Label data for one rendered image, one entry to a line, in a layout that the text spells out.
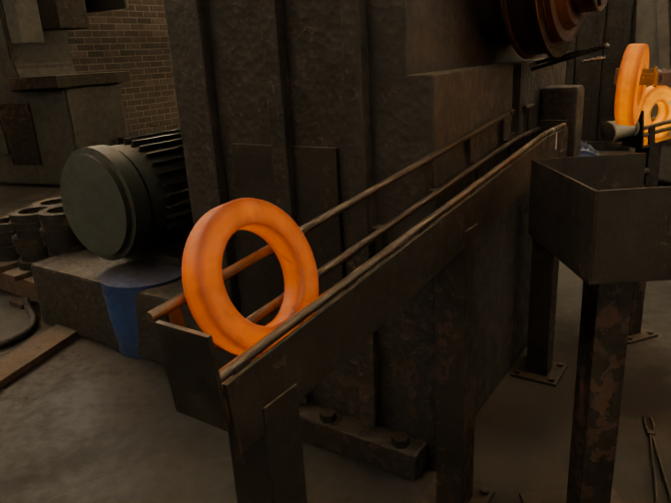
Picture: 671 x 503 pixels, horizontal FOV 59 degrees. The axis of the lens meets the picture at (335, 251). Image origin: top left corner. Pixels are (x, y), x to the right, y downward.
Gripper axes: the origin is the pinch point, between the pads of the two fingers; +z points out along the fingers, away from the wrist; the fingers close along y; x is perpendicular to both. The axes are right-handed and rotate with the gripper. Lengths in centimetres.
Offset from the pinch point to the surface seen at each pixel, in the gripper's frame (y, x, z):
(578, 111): 40.9, -12.0, 18.2
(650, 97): 61, -10, 4
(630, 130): 55, -18, 7
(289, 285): -79, -21, 24
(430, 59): -17.6, 3.6, 35.2
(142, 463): -61, -89, 88
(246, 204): -83, -9, 27
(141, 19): 406, 30, 630
